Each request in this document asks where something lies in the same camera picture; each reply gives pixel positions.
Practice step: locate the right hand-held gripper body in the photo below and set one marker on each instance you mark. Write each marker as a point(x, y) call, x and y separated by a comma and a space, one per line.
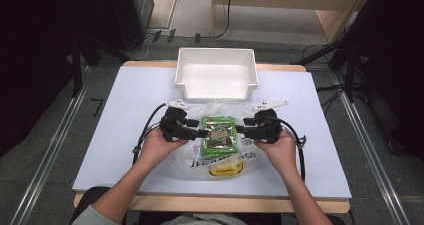
point(270, 126)

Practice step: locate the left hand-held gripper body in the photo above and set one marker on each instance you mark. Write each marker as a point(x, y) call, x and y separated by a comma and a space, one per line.
point(173, 125)

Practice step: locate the green snack packet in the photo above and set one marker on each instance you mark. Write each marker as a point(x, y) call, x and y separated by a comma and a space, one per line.
point(220, 136)

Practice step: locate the clear plastic bag yellow face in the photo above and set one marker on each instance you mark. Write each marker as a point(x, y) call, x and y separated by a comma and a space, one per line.
point(186, 166)

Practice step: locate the person's left hand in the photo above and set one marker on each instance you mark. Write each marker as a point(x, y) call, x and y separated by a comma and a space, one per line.
point(156, 148)

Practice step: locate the person's right hand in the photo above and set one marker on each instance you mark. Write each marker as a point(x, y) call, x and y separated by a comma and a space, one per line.
point(283, 155)

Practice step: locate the white plastic bin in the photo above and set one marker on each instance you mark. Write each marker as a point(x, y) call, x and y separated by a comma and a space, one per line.
point(216, 78)

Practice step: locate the white table board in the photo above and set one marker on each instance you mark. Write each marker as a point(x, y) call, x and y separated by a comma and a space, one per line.
point(116, 118)

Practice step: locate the wooden table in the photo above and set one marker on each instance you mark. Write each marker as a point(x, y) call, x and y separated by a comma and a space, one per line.
point(216, 205)

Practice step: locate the black floor plug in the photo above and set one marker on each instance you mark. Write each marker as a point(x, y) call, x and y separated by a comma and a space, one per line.
point(157, 35)
point(198, 37)
point(171, 35)

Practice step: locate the black tripod stand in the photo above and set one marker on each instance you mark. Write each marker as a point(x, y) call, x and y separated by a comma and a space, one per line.
point(350, 61)

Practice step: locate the black chair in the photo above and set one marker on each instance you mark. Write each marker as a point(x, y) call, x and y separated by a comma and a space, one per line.
point(90, 195)

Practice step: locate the black metal stand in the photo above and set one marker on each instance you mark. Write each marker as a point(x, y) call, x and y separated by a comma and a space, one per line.
point(76, 71)

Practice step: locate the dark cabinet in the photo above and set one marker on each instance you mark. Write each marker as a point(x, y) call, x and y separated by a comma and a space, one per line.
point(141, 8)

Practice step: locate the dark curtain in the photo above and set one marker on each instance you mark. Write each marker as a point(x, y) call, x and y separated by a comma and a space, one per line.
point(400, 68)
point(33, 51)

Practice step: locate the metal floor rail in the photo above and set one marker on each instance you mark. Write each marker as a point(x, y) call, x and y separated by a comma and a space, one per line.
point(50, 151)
point(373, 158)

